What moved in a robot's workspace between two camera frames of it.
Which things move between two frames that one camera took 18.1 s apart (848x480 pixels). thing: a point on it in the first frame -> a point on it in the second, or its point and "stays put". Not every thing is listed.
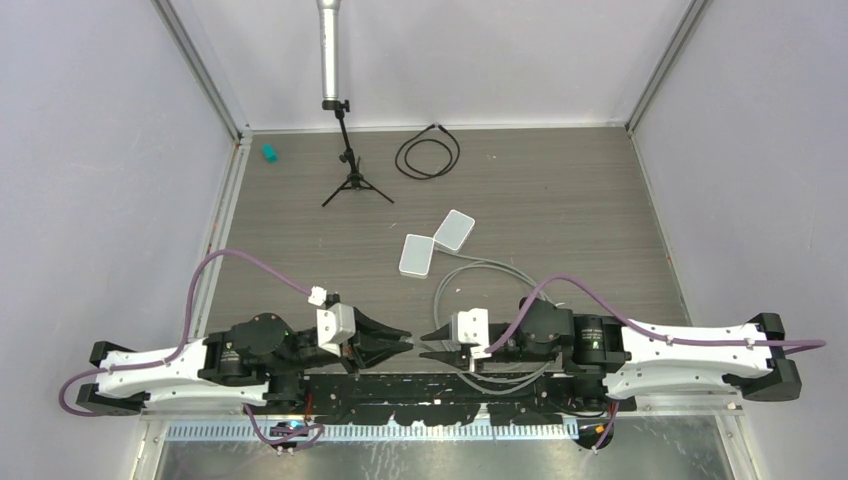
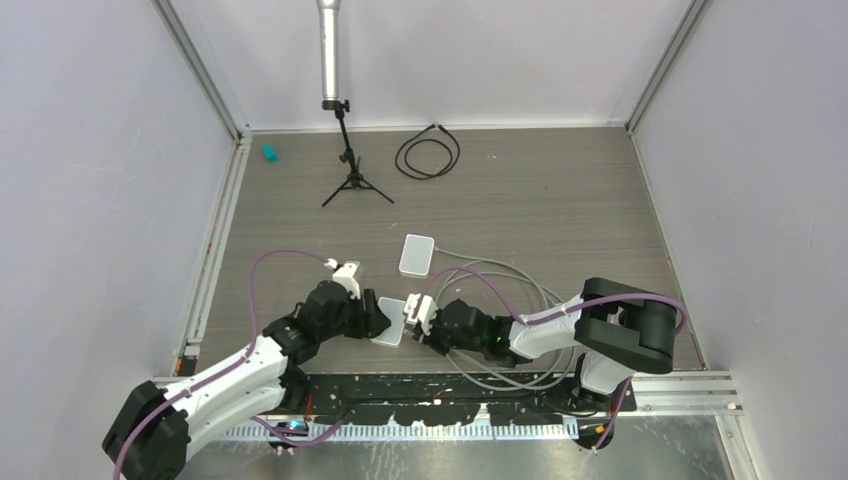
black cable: (435, 133) stays put
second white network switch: (416, 256) stays put
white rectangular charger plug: (453, 231) -> (395, 309)
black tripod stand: (356, 179) stays put
